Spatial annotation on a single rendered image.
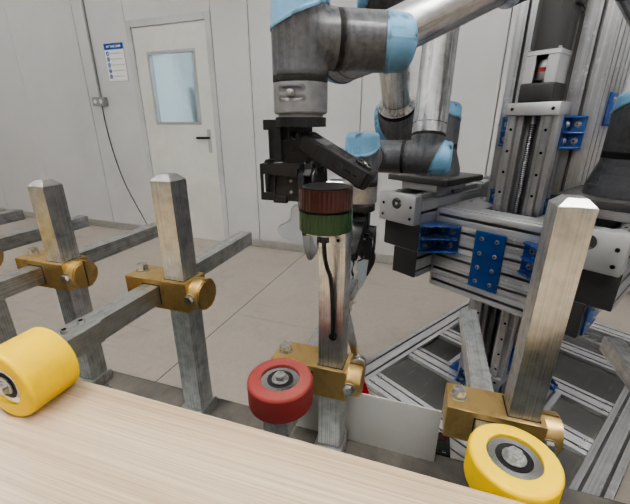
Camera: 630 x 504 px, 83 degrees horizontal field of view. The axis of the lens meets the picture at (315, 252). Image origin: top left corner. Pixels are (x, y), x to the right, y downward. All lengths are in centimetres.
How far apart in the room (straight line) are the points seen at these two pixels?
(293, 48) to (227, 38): 318
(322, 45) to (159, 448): 49
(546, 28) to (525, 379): 94
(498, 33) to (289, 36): 266
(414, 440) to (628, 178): 73
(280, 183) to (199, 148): 336
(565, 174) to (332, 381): 97
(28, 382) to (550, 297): 55
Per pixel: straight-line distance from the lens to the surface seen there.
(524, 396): 53
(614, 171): 104
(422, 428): 62
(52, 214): 73
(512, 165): 123
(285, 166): 51
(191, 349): 64
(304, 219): 38
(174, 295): 59
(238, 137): 359
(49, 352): 49
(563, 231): 44
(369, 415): 62
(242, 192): 364
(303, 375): 46
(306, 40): 51
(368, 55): 53
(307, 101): 50
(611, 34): 127
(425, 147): 84
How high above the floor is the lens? 120
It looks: 20 degrees down
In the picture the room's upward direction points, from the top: straight up
